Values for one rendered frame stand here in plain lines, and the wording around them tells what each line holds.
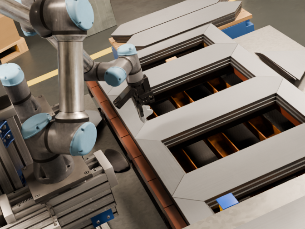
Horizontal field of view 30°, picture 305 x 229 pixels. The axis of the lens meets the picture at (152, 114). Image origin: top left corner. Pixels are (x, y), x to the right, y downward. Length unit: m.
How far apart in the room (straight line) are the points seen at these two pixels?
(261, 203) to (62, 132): 0.69
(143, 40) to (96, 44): 2.21
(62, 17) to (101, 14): 3.80
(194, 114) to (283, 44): 0.84
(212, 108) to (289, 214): 0.98
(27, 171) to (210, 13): 1.68
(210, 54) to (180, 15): 0.60
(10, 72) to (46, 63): 3.02
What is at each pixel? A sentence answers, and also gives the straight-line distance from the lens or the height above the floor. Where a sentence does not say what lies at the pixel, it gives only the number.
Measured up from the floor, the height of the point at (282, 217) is 1.07.
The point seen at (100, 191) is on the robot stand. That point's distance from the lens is 2.17.
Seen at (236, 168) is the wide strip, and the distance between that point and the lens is 2.19.
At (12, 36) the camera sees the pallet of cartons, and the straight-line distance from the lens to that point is 5.76.
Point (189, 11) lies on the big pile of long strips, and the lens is 3.53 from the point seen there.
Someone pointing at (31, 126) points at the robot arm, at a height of 1.27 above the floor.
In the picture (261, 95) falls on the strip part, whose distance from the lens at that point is 2.57.
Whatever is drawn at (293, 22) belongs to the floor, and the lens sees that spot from 5.09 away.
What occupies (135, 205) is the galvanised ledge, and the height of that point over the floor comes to 0.68.
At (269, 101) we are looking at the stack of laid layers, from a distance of 2.57.
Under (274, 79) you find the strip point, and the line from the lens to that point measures 2.67.
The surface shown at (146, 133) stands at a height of 0.86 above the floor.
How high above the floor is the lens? 2.26
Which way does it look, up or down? 33 degrees down
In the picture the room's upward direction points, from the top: 16 degrees counter-clockwise
